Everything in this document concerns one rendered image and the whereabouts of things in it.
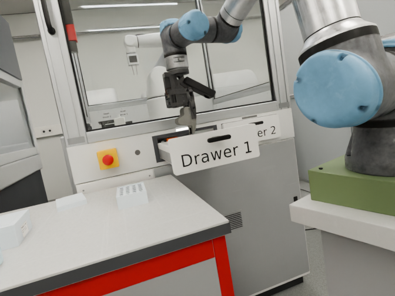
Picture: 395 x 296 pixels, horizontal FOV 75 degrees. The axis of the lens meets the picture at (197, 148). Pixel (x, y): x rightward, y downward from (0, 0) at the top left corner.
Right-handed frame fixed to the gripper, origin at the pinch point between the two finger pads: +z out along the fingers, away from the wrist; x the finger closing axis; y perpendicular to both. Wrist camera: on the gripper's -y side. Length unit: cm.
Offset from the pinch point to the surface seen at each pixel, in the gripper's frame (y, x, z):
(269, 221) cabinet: -38, -22, 53
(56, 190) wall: 124, -350, 77
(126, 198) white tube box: 25.9, 11.0, 14.8
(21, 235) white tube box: 51, 16, 16
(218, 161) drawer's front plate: -3.2, 10.8, 10.4
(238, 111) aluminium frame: -30.1, -23.4, -3.2
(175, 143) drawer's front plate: 9.4, 10.7, 2.2
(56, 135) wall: 108, -349, -4
